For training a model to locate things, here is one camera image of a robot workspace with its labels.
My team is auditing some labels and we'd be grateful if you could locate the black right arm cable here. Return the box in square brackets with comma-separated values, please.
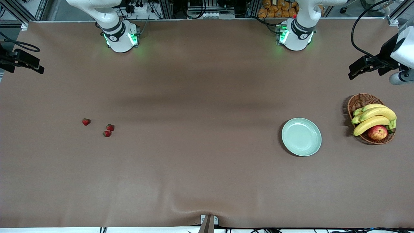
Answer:
[0, 32, 41, 53]

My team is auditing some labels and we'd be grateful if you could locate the pale green round plate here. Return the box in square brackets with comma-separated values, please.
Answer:
[281, 118, 322, 157]

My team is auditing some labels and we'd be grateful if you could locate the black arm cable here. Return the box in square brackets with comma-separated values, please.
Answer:
[351, 0, 393, 60]
[0, 32, 41, 53]

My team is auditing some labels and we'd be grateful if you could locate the pile of orange bread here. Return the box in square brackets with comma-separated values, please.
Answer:
[258, 0, 300, 18]

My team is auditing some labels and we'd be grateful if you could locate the large table mat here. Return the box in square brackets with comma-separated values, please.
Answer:
[0, 19, 414, 228]

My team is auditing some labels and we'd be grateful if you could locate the brown wicker basket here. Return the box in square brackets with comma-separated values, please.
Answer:
[347, 94, 396, 145]

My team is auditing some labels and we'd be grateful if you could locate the red apple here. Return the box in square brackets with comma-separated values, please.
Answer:
[368, 125, 388, 140]

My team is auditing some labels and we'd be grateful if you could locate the white power strip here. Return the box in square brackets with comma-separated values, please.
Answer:
[129, 3, 149, 14]

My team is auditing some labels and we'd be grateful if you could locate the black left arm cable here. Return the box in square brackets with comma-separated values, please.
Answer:
[351, 0, 393, 60]

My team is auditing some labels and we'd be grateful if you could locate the white terminal block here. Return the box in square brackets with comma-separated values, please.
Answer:
[200, 12, 235, 19]

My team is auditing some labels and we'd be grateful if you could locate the yellow banana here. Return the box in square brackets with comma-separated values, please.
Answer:
[353, 116, 391, 137]
[360, 107, 397, 122]
[362, 104, 388, 112]

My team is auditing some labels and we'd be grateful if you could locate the aluminium frame profile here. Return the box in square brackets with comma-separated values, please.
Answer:
[380, 0, 414, 26]
[0, 0, 49, 28]

